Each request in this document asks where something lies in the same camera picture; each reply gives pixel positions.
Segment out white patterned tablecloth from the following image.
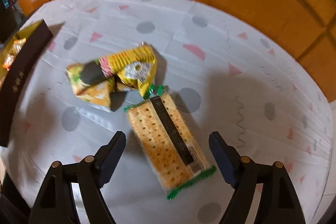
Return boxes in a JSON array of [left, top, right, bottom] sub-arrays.
[[1, 0, 333, 223]]

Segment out orange nut snack bag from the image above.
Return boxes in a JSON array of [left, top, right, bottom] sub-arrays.
[[2, 38, 26, 71]]

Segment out gold rectangular tin box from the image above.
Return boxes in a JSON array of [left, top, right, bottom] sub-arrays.
[[1, 20, 53, 147]]

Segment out cracker pack green ends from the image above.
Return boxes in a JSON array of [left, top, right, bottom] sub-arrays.
[[124, 85, 217, 201]]

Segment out yellow green foil snack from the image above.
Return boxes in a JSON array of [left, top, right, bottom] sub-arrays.
[[66, 59, 115, 109]]

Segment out yellow striped snack bag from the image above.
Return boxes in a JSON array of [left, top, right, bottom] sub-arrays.
[[99, 43, 157, 98]]

